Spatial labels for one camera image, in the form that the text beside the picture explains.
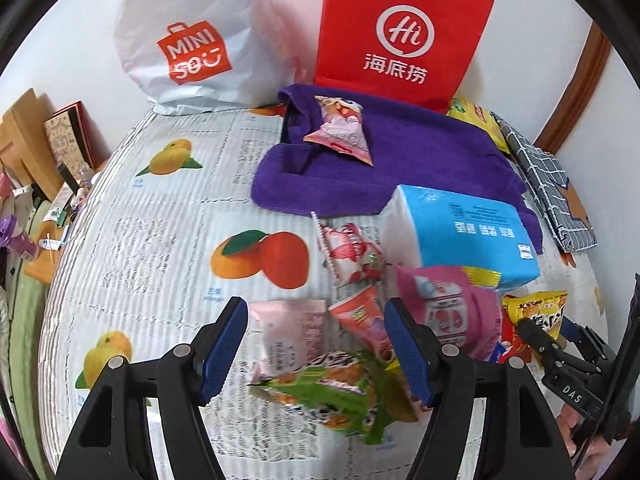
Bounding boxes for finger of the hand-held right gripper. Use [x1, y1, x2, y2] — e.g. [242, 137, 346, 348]
[560, 317, 619, 367]
[517, 317, 577, 382]

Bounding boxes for white plastic shopping bag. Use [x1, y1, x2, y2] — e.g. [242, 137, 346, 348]
[112, 0, 301, 116]

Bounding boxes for red paper bag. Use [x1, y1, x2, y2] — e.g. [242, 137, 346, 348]
[314, 0, 496, 113]

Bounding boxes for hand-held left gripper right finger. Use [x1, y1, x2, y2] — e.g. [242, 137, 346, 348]
[384, 297, 586, 480]

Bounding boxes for blue tissue pack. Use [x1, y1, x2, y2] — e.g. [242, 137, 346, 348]
[377, 184, 542, 288]

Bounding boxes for pale pink snack packet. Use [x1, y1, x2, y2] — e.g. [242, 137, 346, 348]
[248, 299, 333, 381]

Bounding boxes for person's right hand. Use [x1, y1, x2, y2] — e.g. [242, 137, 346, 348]
[556, 404, 615, 479]

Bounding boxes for green cloth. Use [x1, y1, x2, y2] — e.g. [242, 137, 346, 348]
[0, 195, 56, 466]

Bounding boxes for green orange snack packet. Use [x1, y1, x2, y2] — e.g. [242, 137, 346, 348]
[248, 350, 426, 446]

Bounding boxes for brown wooden door frame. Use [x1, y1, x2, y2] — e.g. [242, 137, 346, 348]
[532, 22, 613, 156]

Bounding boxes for fruit printed table cover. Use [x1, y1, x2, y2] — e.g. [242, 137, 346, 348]
[37, 105, 608, 480]

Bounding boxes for dark checked cloth bag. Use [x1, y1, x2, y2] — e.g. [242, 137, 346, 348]
[492, 112, 599, 253]

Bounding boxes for pink cartoon snack packet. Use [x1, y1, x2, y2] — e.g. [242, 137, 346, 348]
[302, 94, 375, 167]

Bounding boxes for white red lychee snack packet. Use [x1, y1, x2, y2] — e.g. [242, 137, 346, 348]
[310, 210, 388, 288]

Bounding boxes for red orange snack packet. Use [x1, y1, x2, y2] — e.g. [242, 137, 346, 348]
[327, 282, 401, 366]

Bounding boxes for yellow snack packet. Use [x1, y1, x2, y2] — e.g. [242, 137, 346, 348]
[501, 291, 569, 356]

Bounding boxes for pink snack pouch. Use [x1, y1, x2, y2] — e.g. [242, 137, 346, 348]
[395, 265, 503, 361]

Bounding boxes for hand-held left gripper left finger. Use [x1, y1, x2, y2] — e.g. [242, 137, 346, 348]
[55, 296, 249, 480]

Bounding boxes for purple towel lined tray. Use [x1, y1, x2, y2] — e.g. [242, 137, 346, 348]
[250, 82, 545, 256]

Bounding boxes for wooden side desk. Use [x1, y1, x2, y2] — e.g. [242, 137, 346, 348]
[22, 180, 96, 286]

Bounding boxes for yellow chip bag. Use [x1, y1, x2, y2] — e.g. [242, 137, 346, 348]
[446, 97, 511, 153]

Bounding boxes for purple plastic item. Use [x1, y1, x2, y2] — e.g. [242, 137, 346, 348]
[0, 215, 38, 261]

